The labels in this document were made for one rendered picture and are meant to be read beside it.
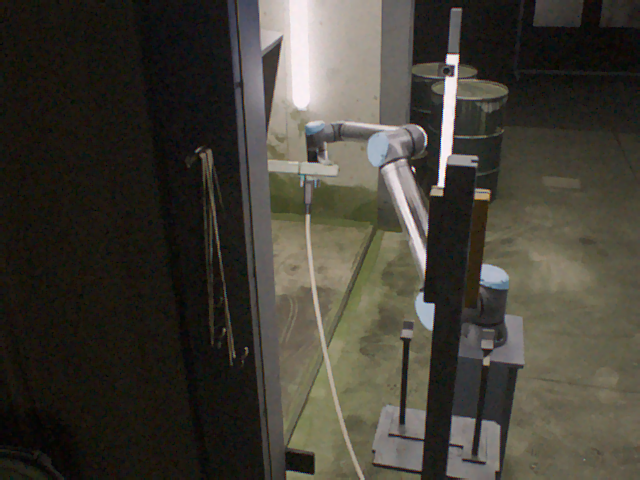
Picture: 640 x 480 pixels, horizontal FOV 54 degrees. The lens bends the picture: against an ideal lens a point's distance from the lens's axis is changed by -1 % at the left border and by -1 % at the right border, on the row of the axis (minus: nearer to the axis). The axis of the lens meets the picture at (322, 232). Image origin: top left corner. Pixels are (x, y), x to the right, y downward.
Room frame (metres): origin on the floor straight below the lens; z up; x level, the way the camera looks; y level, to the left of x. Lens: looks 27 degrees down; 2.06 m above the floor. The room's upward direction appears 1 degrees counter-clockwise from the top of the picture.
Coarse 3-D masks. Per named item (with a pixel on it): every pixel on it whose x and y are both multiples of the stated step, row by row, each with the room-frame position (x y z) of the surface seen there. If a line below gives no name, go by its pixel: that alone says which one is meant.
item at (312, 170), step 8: (272, 160) 2.43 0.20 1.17; (272, 168) 2.39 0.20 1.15; (280, 168) 2.39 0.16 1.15; (288, 168) 2.38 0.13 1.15; (296, 168) 2.38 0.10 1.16; (304, 168) 2.37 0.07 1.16; (312, 168) 2.37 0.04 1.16; (320, 168) 2.36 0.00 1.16; (328, 168) 2.36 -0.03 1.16; (336, 168) 2.36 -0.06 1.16; (312, 176) 2.37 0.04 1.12; (320, 176) 2.36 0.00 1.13; (328, 176) 2.36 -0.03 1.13; (336, 176) 2.36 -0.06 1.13; (304, 184) 2.38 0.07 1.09; (312, 184) 2.38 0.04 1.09; (304, 192) 2.37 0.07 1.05; (312, 192) 2.38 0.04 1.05; (304, 200) 2.37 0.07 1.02; (312, 200) 2.38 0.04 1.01; (304, 208) 2.37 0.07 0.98
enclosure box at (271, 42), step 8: (264, 32) 2.60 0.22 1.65; (272, 32) 2.63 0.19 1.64; (264, 40) 2.46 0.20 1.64; (272, 40) 2.48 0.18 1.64; (280, 40) 2.61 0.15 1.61; (264, 48) 2.33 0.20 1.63; (272, 48) 2.66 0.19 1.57; (280, 48) 2.63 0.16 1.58; (264, 56) 2.66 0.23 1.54; (272, 56) 2.66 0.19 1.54; (280, 56) 2.65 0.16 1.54; (264, 64) 2.66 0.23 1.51; (272, 64) 2.66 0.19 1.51; (264, 72) 2.66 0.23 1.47; (272, 72) 2.66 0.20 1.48; (264, 80) 2.66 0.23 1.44; (272, 80) 2.66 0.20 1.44; (264, 88) 2.67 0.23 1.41; (272, 88) 2.66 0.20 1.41; (272, 96) 2.64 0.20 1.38; (272, 104) 2.66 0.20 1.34
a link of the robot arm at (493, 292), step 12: (492, 276) 1.92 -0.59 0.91; (504, 276) 1.93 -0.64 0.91; (480, 288) 1.89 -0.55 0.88; (492, 288) 1.88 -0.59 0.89; (504, 288) 1.90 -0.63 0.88; (480, 300) 1.86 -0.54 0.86; (492, 300) 1.87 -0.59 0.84; (504, 300) 1.90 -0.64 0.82; (480, 312) 1.85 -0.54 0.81; (492, 312) 1.88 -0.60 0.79; (504, 312) 1.91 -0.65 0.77
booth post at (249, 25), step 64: (192, 0) 1.32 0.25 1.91; (256, 0) 1.46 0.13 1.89; (192, 64) 1.32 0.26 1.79; (256, 64) 1.44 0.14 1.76; (192, 128) 1.33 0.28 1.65; (256, 128) 1.41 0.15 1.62; (192, 192) 1.33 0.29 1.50; (256, 192) 1.39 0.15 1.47; (192, 256) 1.34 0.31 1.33; (256, 256) 1.36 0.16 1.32; (192, 320) 1.34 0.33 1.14; (256, 320) 1.33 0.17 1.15; (256, 384) 1.30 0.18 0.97; (256, 448) 1.31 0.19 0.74
